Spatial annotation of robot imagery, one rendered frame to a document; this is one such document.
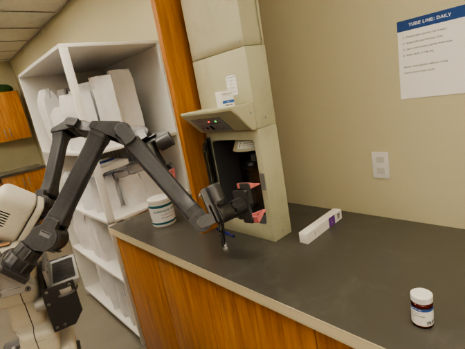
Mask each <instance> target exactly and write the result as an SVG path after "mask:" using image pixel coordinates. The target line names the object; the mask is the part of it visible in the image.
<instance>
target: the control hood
mask: <svg viewBox="0 0 465 349"><path fill-rule="evenodd" d="M181 117H182V118H184V119H185V120H186V121H187V122H189V124H191V125H192V126H193V127H195V128H196V129H197V130H199V131H200V132H201V133H209V132H204V131H203V130H202V129H200V128H199V127H197V126H196V125H195V124H194V123H193V122H192V121H191V120H198V119H205V118H218V117H220V118H221V119H222V120H223V121H224V122H225V123H227V124H228V125H229V126H230V127H231V128H233V129H234V130H226V131H213V132H234V131H248V130H255V129H257V126H256V121H255V112H254V108H253V103H252V102H251V103H246V104H240V105H235V106H231V107H224V108H217V107H215V108H210V109H201V110H197V111H191V112H188V113H184V114H181Z"/></svg>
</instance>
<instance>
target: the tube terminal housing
mask: <svg viewBox="0 0 465 349"><path fill-rule="evenodd" d="M192 64H193V68H194V74H195V78H196V82H197V89H198V93H199V100H200V103H201V109H210V108H215V107H217V101H216V97H215V92H219V91H226V90H227V88H226V80H225V76H227V75H232V74H235V75H236V80H237V88H238V92H239V95H237V96H233V97H234V101H235V105H240V104H246V103H251V102H252V103H253V108H254V112H255V121H256V126H257V129H255V130H248V131H234V132H209V133H206V136H207V137H210V140H211V144H212V142H215V141H225V140H252V141H253V142H254V144H255V152H256V157H257V164H258V169H259V173H264V180H265V184H266V190H262V195H263V200H264V207H265V209H266V221H267V223H266V224H260V223H253V224H251V223H245V222H244V220H240V219H239V218H234V219H232V220H229V221H227V222H225V223H224V228H225V229H229V230H232V231H236V232H240V233H244V234H247V235H251V236H255V237H258V238H262V239H265V240H270V241H273V242H277V241H278V240H279V239H281V238H283V237H284V236H285V235H287V234H289V233H290V232H291V223H290V217H289V208H288V203H287V198H286V188H285V183H284V175H283V169H282V160H281V155H280V146H279V141H278V135H277V126H276V121H275V112H274V106H273V98H272V93H271V83H270V78H269V73H268V64H267V59H266V49H265V45H256V46H243V47H240V48H236V49H234V50H231V51H227V52H225V53H221V54H218V55H215V56H212V57H208V58H206V59H203V60H199V61H197V62H193V63H192ZM212 151H213V154H214V150H213V146H212ZM214 158H215V154H214ZM215 165H216V169H217V164H216V161H215ZM217 176H218V180H219V175H218V172H217ZM219 184H220V182H219Z"/></svg>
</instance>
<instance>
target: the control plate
mask: <svg viewBox="0 0 465 349"><path fill-rule="evenodd" d="M191 121H192V122H193V123H194V124H195V125H196V126H197V127H199V128H200V129H202V130H203V131H204V132H213V131H226V130H234V129H233V128H231V127H230V126H229V125H228V124H227V123H225V122H224V121H223V120H222V119H221V118H220V117H218V118H205V119H198V120H191ZM208 121H209V122H210V123H209V122H208ZM215 121H216V122H215ZM210 126H213V127H214V128H215V129H212V128H211V127H210ZM219 126H220V127H221V128H219ZM223 126H225V128H224V127H223ZM207 127H208V128H209V129H206V128H207ZM216 127H217V128H216ZM203 128H204V129H203Z"/></svg>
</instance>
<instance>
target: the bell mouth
mask: <svg viewBox="0 0 465 349"><path fill-rule="evenodd" d="M254 150H255V144H254V142H253V141H252V140H235V144H234V148H233V151H234V152H249V151H254Z"/></svg>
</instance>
